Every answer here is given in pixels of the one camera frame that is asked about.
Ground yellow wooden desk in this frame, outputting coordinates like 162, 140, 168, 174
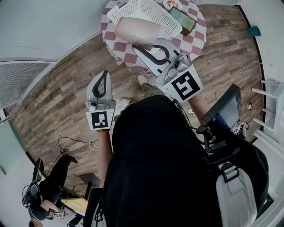
60, 197, 90, 214

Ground person's black shirt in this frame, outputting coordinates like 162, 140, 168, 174
103, 94, 271, 227

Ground person's right forearm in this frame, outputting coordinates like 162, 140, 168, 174
188, 92, 215, 127

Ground person's khaki trousers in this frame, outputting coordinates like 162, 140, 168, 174
114, 82, 166, 116

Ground person's right beige shoe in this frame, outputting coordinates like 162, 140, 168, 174
136, 74, 149, 87

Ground black chest-mounted monitor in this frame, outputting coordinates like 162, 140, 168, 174
201, 83, 243, 134

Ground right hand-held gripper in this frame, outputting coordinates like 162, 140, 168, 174
132, 38, 205, 104

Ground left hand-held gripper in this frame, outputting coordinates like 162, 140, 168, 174
85, 70, 117, 132

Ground person's beige shoe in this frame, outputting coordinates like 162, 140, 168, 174
136, 74, 149, 87
119, 96, 132, 107

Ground round table with checkered cloth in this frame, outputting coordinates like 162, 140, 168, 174
100, 0, 208, 78

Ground person's left beige shoe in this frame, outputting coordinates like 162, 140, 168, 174
119, 96, 132, 107

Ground white perforated plastic basket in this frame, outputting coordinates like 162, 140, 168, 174
106, 0, 183, 42

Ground unused white gripper device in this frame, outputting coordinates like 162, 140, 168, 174
231, 119, 251, 136

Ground light green bowl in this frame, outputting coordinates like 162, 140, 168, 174
181, 16, 196, 30

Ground white shelf unit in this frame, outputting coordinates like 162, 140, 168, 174
251, 78, 284, 139

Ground black desk base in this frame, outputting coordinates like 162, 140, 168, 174
78, 172, 101, 198

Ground dark wooden tray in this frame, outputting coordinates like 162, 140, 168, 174
169, 6, 198, 37

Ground white power cable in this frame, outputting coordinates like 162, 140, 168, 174
88, 140, 99, 152
205, 60, 264, 103

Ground black floor cable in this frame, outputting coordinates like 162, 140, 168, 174
57, 136, 99, 154

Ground person's left forearm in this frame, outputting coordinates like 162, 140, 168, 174
96, 130, 114, 190

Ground grey backpack strap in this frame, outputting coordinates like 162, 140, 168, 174
83, 187, 104, 227
216, 161, 258, 227

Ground teal bowl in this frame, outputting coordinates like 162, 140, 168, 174
170, 7, 183, 20

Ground pink translucent cup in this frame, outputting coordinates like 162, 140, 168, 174
114, 16, 163, 51

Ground teal waste bin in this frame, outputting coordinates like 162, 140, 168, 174
247, 25, 261, 38

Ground white plate with orange food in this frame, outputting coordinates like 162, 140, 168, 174
162, 0, 183, 12

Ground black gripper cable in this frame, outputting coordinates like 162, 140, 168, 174
170, 95, 206, 145

